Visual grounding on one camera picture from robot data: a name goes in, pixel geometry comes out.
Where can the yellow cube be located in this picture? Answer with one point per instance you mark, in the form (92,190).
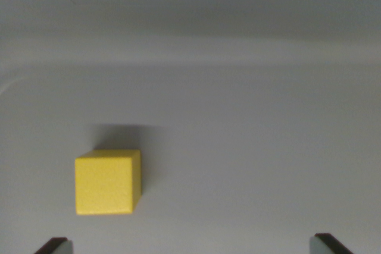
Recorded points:
(104,185)

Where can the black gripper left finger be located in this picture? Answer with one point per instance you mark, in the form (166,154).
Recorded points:
(56,246)

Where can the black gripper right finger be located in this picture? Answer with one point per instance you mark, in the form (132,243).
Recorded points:
(324,245)

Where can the grey plastic bin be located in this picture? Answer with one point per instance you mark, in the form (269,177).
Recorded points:
(226,87)

